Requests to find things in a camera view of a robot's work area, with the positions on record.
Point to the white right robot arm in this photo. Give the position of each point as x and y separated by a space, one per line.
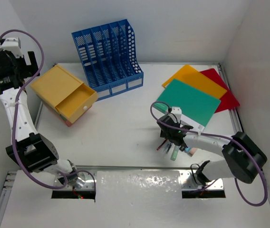
242 158

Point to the red pen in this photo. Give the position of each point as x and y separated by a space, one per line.
161 145

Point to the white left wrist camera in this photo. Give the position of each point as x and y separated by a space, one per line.
12 45

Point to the pink eraser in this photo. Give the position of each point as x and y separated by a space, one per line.
192 151

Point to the green folder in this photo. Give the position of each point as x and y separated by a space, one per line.
197 107

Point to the green glue stick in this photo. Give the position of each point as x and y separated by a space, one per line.
174 153

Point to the blue file organizer rack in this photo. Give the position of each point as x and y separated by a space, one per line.
108 57

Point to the red folder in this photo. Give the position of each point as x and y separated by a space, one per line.
228 100

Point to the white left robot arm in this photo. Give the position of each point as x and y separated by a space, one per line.
30 150

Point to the orange folder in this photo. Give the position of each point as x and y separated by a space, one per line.
197 80

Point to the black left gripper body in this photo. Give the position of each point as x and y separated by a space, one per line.
19 65

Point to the pink bottom drawer box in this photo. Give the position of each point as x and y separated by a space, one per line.
67 122

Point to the yellow drawer box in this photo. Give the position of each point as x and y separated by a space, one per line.
64 92

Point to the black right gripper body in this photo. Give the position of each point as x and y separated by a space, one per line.
164 135

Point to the blue pen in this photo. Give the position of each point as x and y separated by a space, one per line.
167 149

